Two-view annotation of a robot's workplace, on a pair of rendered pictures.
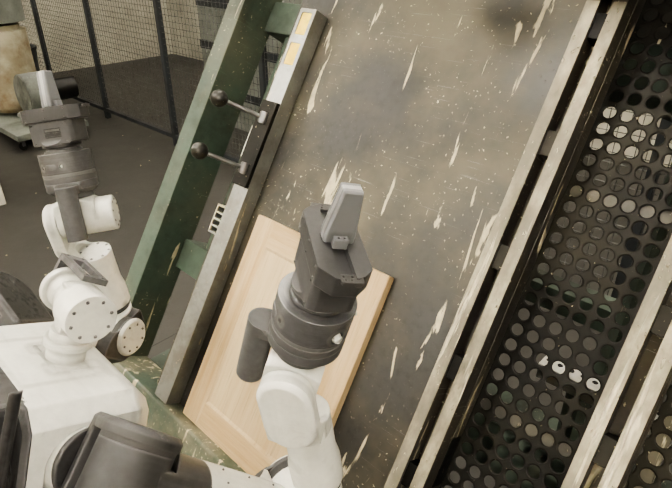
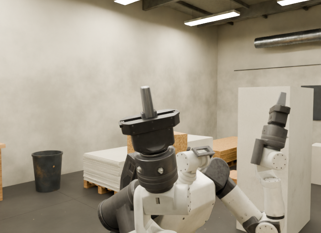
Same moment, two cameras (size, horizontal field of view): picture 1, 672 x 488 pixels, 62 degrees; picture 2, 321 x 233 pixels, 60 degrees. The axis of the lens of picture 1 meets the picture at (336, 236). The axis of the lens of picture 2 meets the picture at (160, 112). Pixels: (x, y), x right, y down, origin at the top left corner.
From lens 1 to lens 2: 0.80 m
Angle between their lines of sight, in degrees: 89
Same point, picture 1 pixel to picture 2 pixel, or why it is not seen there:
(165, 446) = (130, 194)
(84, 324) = (179, 162)
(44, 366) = not seen: hidden behind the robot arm
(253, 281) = not seen: outside the picture
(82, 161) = (273, 131)
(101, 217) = (268, 159)
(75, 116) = (277, 110)
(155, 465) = (125, 197)
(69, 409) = not seen: hidden behind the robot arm
